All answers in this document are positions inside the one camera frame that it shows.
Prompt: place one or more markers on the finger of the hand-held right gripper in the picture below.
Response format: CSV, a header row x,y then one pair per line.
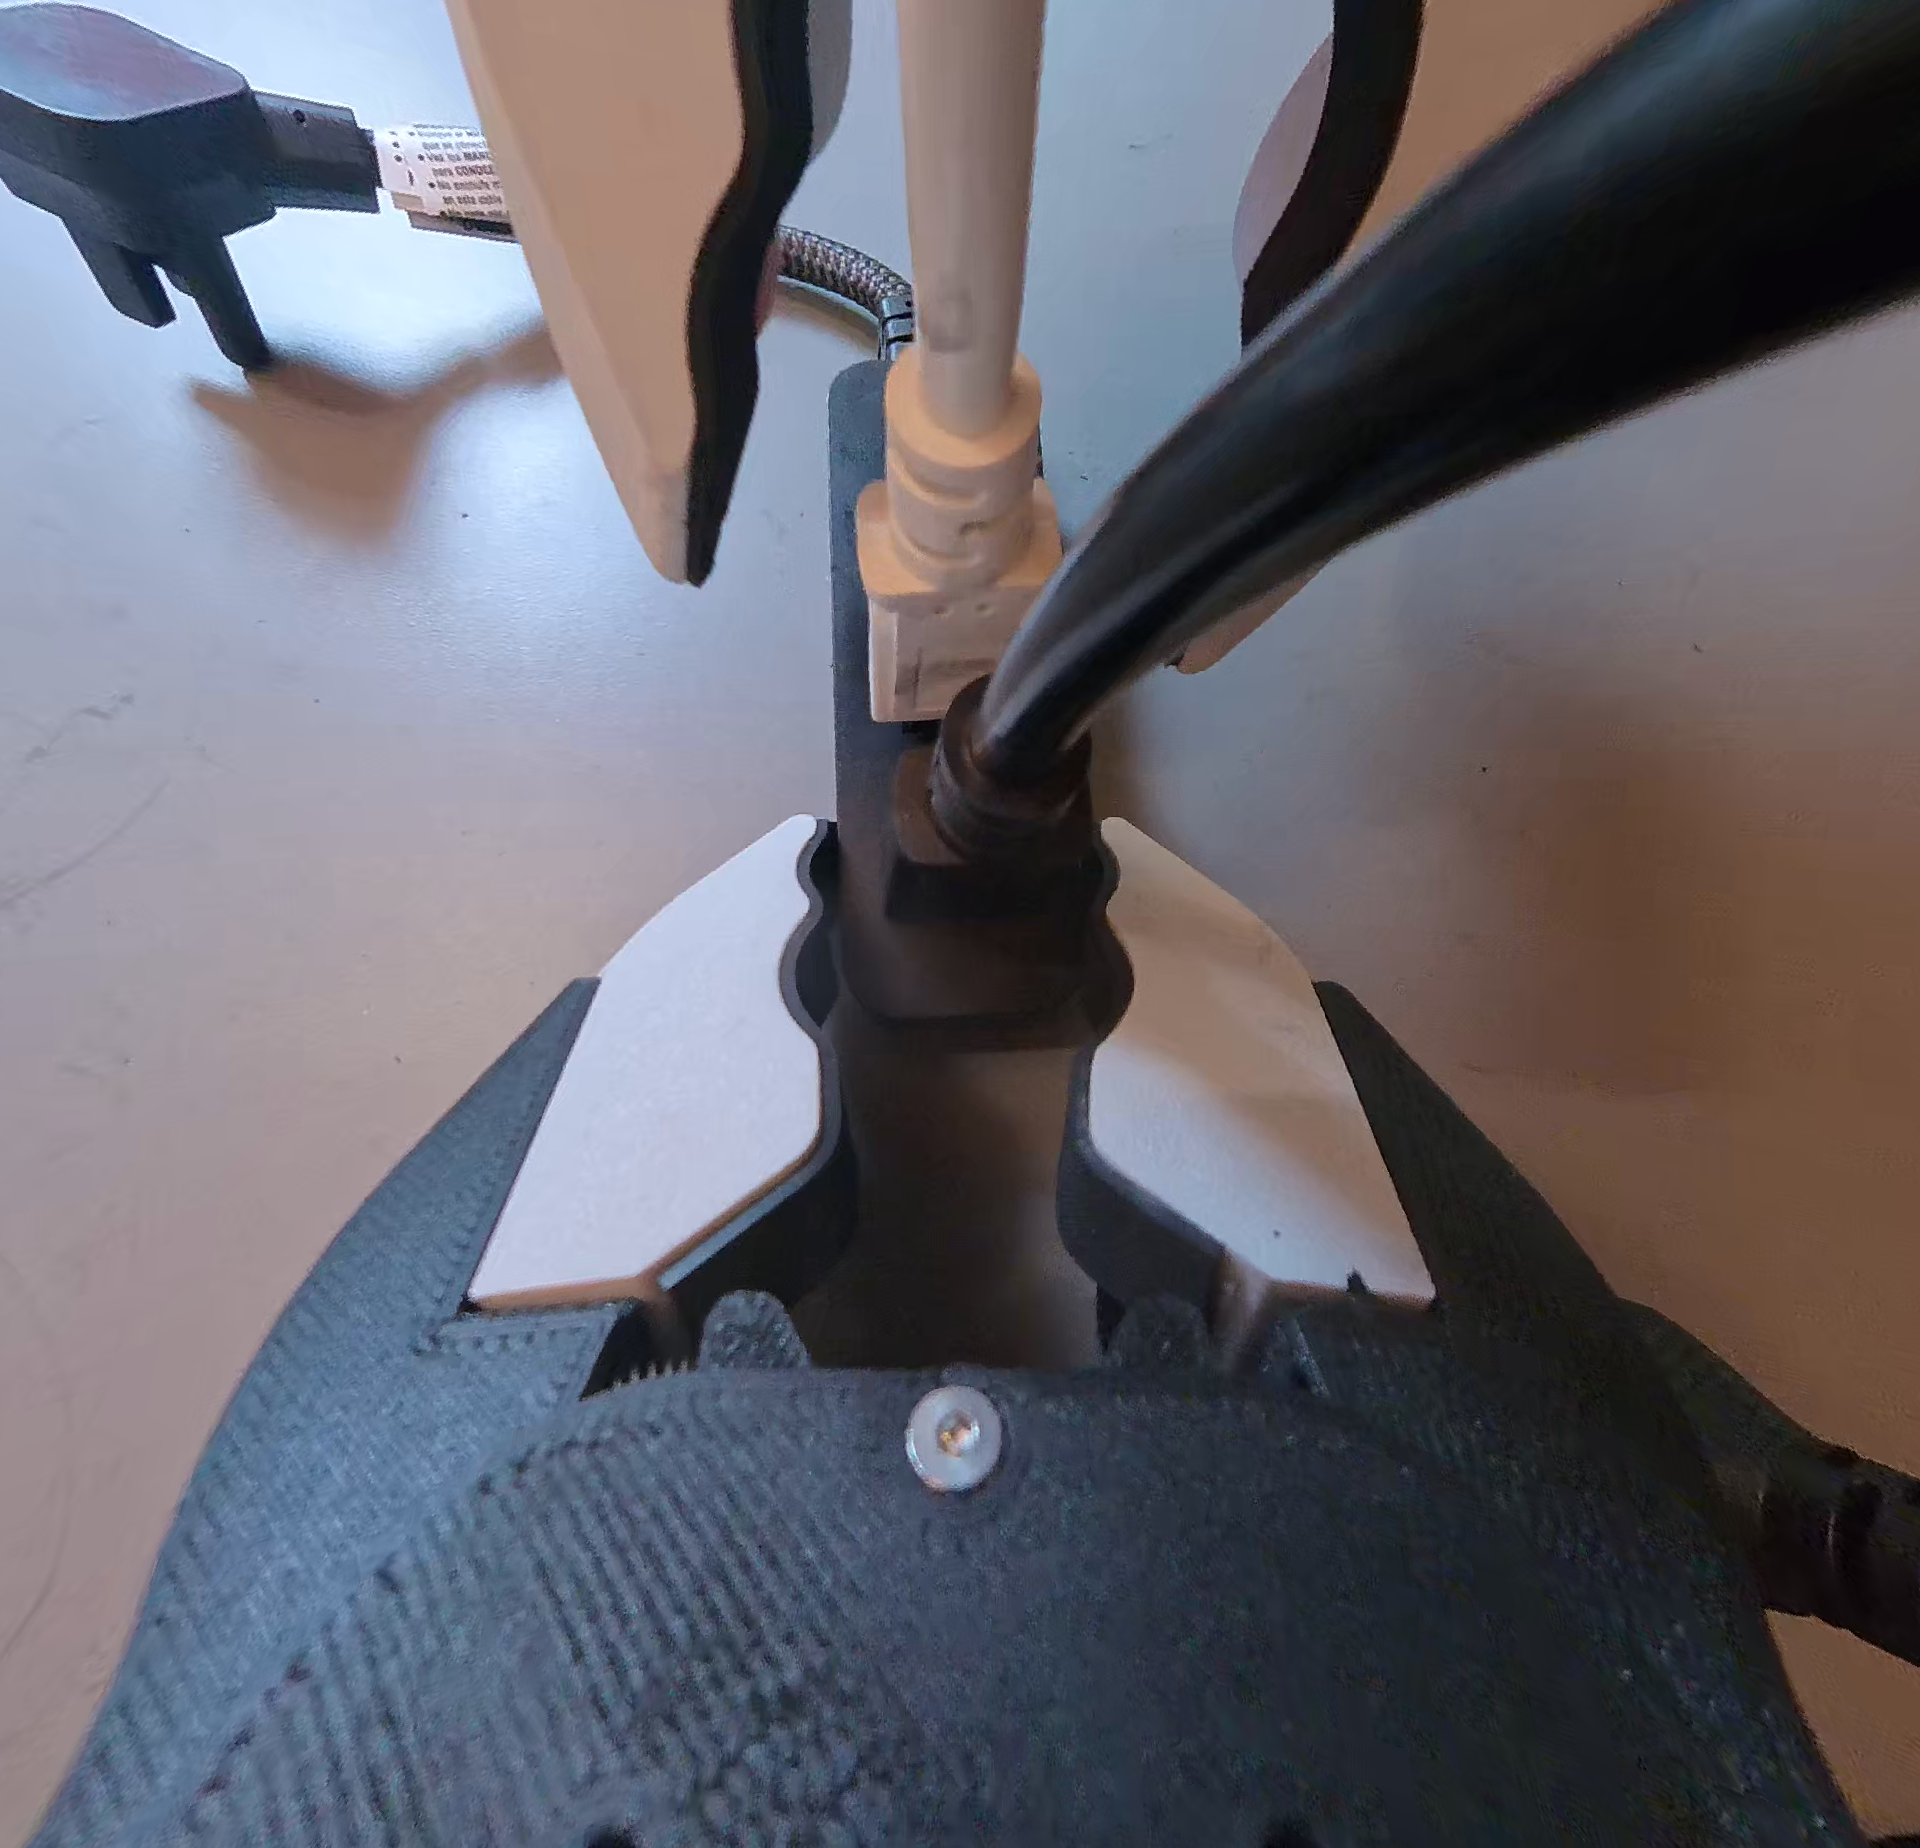
x,y
600,149
1374,49

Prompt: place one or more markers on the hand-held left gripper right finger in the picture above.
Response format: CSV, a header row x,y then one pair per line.
x,y
1248,1110

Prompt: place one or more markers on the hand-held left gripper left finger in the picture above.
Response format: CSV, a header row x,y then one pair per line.
x,y
656,1097

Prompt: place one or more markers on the black power strip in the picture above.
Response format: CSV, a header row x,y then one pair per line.
x,y
139,106

